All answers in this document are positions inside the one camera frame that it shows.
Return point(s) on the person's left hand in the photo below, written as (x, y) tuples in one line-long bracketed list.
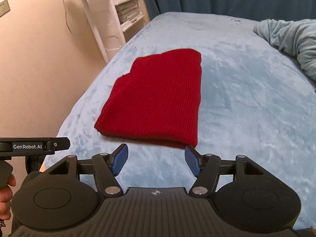
[(5, 200)]

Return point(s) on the white shelf unit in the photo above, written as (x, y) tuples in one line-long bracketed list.
[(130, 7)]

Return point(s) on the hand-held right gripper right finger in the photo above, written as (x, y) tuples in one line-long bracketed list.
[(193, 160)]

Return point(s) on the wall socket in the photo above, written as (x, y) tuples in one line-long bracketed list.
[(3, 8)]

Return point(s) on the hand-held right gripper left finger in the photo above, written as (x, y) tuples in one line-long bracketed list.
[(119, 159)]

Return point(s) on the grey-blue fleece blanket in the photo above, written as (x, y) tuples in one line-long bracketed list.
[(293, 39)]

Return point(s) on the red knit sweater dress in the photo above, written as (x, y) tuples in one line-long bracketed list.
[(158, 96)]

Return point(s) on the white standing fan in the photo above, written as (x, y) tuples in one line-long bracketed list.
[(103, 17)]

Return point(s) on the stack of books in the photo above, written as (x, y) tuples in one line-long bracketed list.
[(128, 11)]

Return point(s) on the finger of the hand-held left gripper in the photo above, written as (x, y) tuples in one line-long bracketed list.
[(61, 144)]

